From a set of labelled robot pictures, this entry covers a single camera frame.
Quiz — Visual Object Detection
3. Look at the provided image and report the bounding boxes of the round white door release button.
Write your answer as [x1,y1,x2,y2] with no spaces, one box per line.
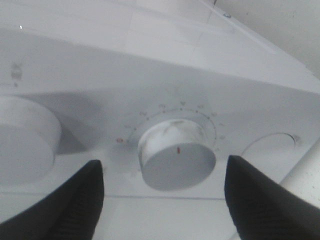
[241,133,296,172]

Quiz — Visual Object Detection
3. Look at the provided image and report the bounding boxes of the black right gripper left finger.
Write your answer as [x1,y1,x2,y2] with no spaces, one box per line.
[0,159,104,240]

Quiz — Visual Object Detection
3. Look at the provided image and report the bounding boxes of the white upper power knob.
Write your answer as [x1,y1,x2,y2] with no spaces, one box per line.
[0,96,62,187]

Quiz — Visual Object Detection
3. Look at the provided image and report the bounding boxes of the white timer knob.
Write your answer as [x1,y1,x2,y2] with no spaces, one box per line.
[138,118,216,192]

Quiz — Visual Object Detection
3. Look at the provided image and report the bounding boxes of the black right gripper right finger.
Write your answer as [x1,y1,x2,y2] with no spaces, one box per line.
[224,155,320,240]

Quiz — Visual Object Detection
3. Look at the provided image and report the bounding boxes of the white microwave oven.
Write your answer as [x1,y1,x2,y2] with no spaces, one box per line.
[0,0,320,224]

